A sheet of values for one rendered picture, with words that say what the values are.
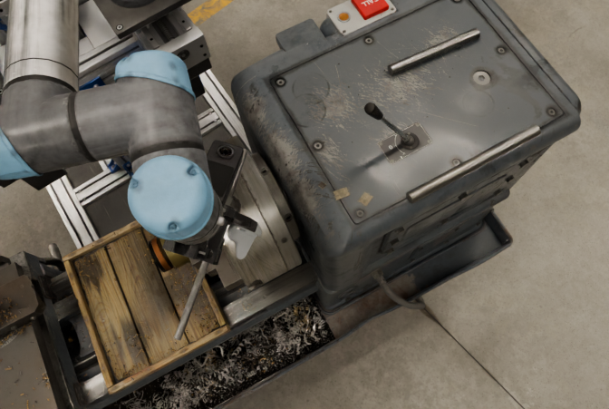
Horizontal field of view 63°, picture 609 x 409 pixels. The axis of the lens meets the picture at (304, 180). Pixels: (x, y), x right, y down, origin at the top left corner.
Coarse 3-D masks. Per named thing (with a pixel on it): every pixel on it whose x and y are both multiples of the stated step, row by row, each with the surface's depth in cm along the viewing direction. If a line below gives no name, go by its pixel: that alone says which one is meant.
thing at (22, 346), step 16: (0, 256) 120; (0, 272) 119; (16, 272) 119; (32, 320) 114; (16, 336) 112; (32, 336) 112; (0, 352) 111; (16, 352) 111; (32, 352) 111; (0, 368) 110; (16, 368) 110; (32, 368) 110; (48, 368) 111; (0, 384) 109; (16, 384) 108; (32, 384) 108; (0, 400) 107; (16, 400) 107; (32, 400) 107
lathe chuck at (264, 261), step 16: (240, 176) 95; (240, 192) 94; (240, 208) 94; (256, 208) 94; (256, 240) 95; (272, 240) 96; (256, 256) 96; (272, 256) 98; (240, 272) 96; (256, 272) 98; (272, 272) 101
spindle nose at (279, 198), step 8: (256, 152) 108; (256, 160) 104; (264, 160) 104; (264, 168) 102; (264, 176) 101; (272, 176) 101; (272, 184) 100; (280, 184) 102; (272, 192) 100; (280, 192) 100; (280, 200) 100; (288, 200) 102; (280, 208) 100; (288, 208) 101; (288, 216) 102; (288, 224) 102; (296, 224) 103; (296, 232) 105
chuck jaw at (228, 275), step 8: (224, 248) 104; (224, 256) 104; (192, 264) 103; (200, 264) 105; (208, 264) 103; (224, 264) 103; (232, 264) 103; (208, 272) 103; (216, 272) 105; (224, 272) 102; (232, 272) 102; (224, 280) 101; (232, 280) 101; (240, 280) 102; (256, 280) 103; (232, 288) 104
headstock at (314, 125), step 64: (448, 0) 107; (256, 64) 103; (320, 64) 102; (384, 64) 101; (448, 64) 101; (512, 64) 100; (256, 128) 101; (320, 128) 96; (384, 128) 96; (448, 128) 95; (512, 128) 95; (576, 128) 97; (320, 192) 92; (384, 192) 91; (448, 192) 92; (320, 256) 97; (384, 256) 125
